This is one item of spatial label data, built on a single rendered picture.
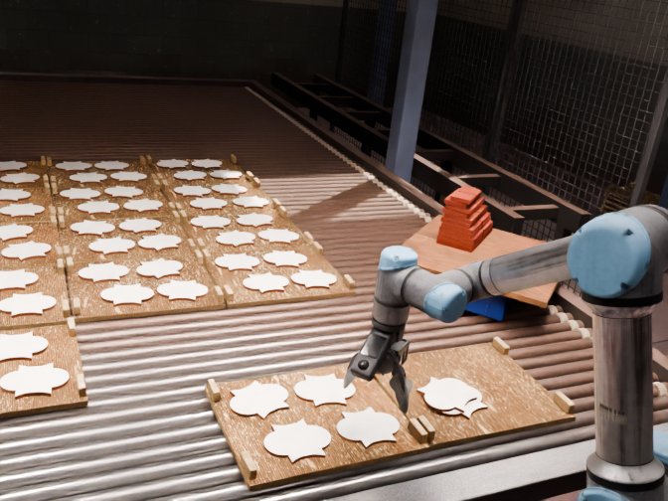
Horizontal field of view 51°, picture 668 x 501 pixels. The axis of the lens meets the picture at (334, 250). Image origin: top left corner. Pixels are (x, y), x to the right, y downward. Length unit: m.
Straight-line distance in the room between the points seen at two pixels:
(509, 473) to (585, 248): 0.68
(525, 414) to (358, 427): 0.42
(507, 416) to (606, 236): 0.78
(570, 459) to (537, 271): 0.54
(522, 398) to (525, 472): 0.26
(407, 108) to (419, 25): 0.37
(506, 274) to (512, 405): 0.51
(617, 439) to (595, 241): 0.31
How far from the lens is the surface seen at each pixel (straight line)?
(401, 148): 3.40
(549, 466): 1.69
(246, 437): 1.57
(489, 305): 2.21
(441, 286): 1.35
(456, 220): 2.35
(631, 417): 1.19
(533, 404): 1.84
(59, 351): 1.87
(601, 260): 1.10
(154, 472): 1.52
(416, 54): 3.32
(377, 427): 1.62
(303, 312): 2.09
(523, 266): 1.36
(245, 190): 2.97
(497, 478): 1.61
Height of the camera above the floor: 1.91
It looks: 23 degrees down
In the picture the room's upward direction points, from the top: 7 degrees clockwise
